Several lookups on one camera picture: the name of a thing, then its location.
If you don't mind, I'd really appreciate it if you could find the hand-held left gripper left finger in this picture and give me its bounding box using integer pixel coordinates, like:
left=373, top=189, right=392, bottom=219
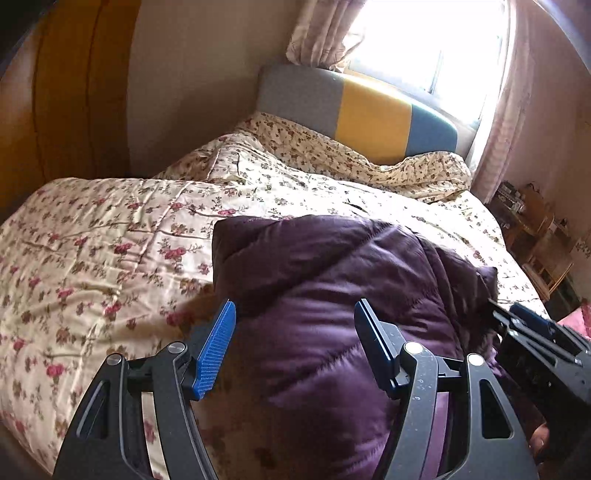
left=53, top=299, right=238, bottom=480

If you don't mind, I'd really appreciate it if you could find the wooden shelf unit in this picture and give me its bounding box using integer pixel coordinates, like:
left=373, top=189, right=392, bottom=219
left=489, top=182, right=579, bottom=302

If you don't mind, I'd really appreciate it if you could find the purple quilted down jacket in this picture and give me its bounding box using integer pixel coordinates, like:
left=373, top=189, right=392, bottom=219
left=211, top=215, right=546, bottom=480

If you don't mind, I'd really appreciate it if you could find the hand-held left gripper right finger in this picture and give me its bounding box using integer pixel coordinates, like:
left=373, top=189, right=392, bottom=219
left=354, top=299, right=539, bottom=480

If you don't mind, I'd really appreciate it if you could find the short pink curtain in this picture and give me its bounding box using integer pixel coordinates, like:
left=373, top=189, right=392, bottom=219
left=286, top=0, right=370, bottom=73

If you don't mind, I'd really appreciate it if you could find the large bright window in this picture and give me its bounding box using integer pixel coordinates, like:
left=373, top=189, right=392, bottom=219
left=342, top=0, right=514, bottom=126

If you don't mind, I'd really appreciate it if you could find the pink crumpled blanket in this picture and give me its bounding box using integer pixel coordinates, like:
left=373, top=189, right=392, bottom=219
left=556, top=300, right=591, bottom=341

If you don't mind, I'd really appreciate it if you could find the grey yellow blue headboard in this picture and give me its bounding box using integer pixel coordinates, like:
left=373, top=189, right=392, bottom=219
left=256, top=64, right=460, bottom=168

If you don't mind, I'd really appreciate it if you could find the person's right hand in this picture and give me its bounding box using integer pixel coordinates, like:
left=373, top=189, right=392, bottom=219
left=529, top=422, right=553, bottom=465

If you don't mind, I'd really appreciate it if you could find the brown wooden wardrobe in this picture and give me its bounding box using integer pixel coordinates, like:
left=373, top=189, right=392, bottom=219
left=0, top=0, right=141, bottom=220

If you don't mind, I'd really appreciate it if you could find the long pink curtain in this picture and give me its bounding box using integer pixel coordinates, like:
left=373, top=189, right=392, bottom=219
left=471, top=0, right=591, bottom=205

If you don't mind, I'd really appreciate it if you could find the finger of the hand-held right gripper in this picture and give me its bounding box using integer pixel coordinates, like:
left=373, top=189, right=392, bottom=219
left=487, top=299, right=525, bottom=340
left=510, top=302, right=561, bottom=340

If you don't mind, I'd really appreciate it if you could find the floral cream quilt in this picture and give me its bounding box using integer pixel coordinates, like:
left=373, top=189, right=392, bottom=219
left=0, top=112, right=551, bottom=480

